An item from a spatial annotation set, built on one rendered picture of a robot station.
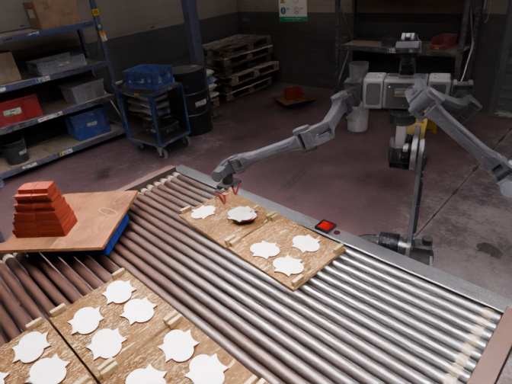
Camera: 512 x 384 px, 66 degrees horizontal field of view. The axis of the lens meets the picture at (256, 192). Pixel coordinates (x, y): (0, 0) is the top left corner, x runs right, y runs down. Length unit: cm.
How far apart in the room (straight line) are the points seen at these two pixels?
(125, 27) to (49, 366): 582
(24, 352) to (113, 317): 31
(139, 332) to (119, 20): 573
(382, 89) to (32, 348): 185
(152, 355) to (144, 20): 608
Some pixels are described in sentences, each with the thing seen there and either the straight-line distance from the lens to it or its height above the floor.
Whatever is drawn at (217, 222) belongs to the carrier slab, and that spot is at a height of 94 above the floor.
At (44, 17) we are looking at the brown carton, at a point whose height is 172.
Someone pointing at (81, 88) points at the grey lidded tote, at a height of 82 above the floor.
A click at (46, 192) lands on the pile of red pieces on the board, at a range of 200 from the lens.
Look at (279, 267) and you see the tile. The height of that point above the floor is 94.
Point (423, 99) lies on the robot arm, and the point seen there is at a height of 159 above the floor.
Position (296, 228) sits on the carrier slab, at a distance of 195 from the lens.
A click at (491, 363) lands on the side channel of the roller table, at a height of 95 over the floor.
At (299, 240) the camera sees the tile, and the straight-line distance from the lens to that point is 186.
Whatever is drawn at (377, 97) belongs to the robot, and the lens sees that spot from 212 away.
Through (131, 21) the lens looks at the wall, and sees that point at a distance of 695.
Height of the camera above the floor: 208
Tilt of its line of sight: 30 degrees down
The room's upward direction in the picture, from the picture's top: 6 degrees counter-clockwise
